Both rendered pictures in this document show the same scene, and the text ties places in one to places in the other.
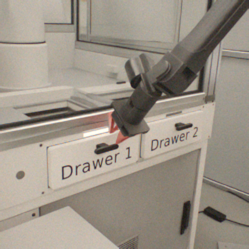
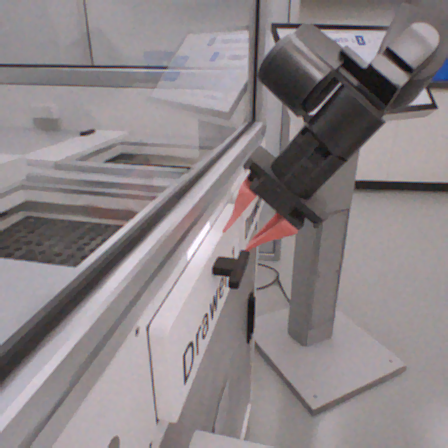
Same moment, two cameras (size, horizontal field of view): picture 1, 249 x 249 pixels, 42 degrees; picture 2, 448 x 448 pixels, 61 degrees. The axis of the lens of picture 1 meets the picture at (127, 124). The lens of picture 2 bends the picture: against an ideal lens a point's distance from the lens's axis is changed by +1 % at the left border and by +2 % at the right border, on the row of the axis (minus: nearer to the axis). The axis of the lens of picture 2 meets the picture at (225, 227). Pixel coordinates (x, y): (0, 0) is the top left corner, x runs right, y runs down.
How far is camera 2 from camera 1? 0.57 m
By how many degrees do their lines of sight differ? 33
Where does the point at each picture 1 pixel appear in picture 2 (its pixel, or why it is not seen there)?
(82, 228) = not seen: outside the picture
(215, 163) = not seen: hidden behind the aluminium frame
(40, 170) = (142, 399)
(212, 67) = not seen: hidden behind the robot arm
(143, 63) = (317, 47)
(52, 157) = (170, 346)
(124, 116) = (295, 186)
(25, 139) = (112, 341)
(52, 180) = (174, 404)
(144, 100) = (365, 134)
